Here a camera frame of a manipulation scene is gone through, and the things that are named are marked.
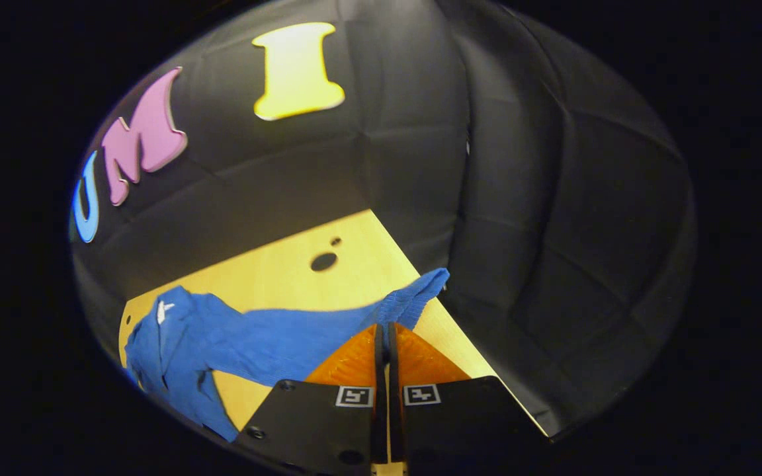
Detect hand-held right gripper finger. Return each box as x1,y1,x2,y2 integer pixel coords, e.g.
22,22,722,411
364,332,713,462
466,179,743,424
388,323,547,476
235,323,388,476

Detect blue button shirt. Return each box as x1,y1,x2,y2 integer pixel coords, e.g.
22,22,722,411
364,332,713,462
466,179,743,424
123,268,451,442

